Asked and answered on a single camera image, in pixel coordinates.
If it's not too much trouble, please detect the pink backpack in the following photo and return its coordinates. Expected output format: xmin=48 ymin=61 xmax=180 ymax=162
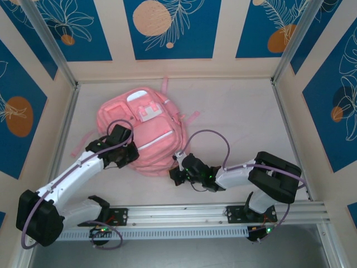
xmin=71 ymin=75 xmax=201 ymax=177

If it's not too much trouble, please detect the black controller board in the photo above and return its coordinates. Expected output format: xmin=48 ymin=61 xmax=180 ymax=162
xmin=89 ymin=226 xmax=112 ymax=238
xmin=247 ymin=224 xmax=278 ymax=243

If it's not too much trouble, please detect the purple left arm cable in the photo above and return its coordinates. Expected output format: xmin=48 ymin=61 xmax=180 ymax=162
xmin=21 ymin=119 xmax=135 ymax=251

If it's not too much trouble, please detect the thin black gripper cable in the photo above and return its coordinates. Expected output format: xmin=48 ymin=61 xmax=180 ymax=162
xmin=191 ymin=181 xmax=209 ymax=193

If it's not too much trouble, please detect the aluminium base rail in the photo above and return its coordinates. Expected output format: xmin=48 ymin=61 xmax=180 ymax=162
xmin=23 ymin=201 xmax=331 ymax=231

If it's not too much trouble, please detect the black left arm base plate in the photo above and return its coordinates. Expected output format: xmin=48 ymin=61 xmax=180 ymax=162
xmin=77 ymin=208 xmax=129 ymax=227

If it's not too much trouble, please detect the grey slotted cable duct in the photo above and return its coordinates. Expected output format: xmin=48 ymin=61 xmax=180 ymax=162
xmin=36 ymin=226 xmax=249 ymax=241

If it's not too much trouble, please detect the aluminium side rail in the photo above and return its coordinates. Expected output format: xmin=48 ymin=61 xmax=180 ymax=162
xmin=41 ymin=82 xmax=81 ymax=209
xmin=272 ymin=79 xmax=313 ymax=200

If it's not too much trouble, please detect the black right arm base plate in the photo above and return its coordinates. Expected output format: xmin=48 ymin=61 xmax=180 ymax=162
xmin=225 ymin=205 xmax=278 ymax=224

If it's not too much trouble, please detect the blue floral wall panel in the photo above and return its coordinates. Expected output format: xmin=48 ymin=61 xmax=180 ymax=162
xmin=302 ymin=25 xmax=357 ymax=174
xmin=235 ymin=0 xmax=311 ymax=59
xmin=290 ymin=0 xmax=344 ymax=75
xmin=0 ymin=0 xmax=59 ymax=81
xmin=123 ymin=0 xmax=223 ymax=60
xmin=33 ymin=0 xmax=113 ymax=63
xmin=0 ymin=39 xmax=49 ymax=180

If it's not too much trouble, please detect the aluminium frame post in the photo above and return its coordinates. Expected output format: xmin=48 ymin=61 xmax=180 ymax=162
xmin=272 ymin=0 xmax=326 ymax=84
xmin=21 ymin=0 xmax=80 ymax=87

